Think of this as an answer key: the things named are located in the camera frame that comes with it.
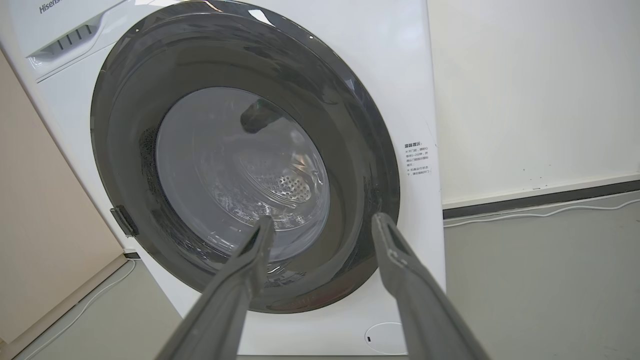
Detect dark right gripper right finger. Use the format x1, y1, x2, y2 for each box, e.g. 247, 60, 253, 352
370, 212, 492, 360

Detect black washer door handle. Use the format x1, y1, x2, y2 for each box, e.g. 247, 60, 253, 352
109, 204, 140, 238

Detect white floor cable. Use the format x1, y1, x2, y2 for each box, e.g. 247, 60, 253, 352
443, 199, 640, 229
22, 259, 137, 360

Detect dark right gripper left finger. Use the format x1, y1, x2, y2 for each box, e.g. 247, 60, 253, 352
154, 215, 276, 360

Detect round white filter cover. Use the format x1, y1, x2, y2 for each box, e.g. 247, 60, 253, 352
364, 321, 409, 356

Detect round black glass washer door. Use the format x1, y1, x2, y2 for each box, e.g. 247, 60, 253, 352
90, 0, 401, 315

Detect printed text warning sticker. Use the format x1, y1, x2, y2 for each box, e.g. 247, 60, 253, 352
402, 141, 434, 177

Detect steel washer drum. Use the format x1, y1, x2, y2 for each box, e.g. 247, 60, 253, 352
205, 145, 326, 241

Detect white detergent drawer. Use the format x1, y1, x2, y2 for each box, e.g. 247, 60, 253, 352
26, 0, 151, 83

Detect white front-load washing machine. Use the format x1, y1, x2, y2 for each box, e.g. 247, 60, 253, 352
0, 0, 447, 357

